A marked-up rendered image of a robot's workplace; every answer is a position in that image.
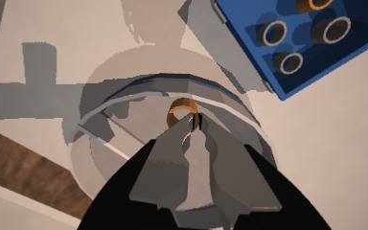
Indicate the bronze bushing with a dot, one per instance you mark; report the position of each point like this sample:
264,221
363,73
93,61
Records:
184,103
304,6

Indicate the grey metal sleeve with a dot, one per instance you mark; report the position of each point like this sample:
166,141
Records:
295,62
280,33
339,29

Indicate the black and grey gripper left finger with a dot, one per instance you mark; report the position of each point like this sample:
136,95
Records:
155,177

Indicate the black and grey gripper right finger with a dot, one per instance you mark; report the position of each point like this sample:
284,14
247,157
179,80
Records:
243,182

